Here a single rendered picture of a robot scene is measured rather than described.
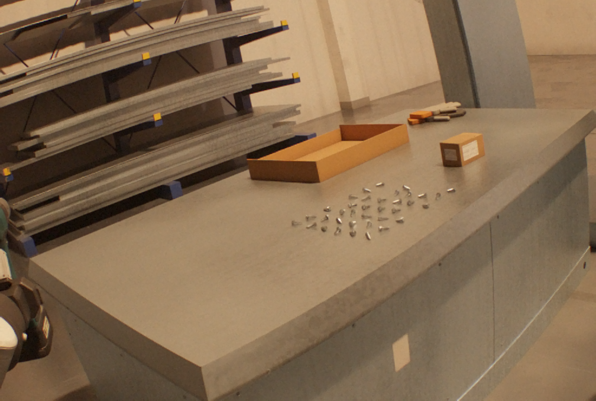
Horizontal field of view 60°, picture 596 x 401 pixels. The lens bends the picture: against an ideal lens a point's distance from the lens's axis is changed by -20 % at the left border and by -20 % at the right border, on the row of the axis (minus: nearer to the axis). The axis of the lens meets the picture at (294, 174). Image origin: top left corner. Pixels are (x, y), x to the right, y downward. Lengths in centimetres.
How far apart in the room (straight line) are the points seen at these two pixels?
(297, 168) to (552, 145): 77
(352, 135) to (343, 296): 121
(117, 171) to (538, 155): 368
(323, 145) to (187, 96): 304
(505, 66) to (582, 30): 783
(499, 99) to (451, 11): 51
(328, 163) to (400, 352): 68
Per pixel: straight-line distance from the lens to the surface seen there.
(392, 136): 197
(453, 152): 164
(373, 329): 120
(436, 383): 146
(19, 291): 78
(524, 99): 318
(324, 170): 175
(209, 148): 512
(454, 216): 128
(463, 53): 271
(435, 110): 234
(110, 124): 479
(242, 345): 93
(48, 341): 88
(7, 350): 62
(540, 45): 1125
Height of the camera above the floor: 108
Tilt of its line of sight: 13 degrees down
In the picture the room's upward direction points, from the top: 12 degrees counter-clockwise
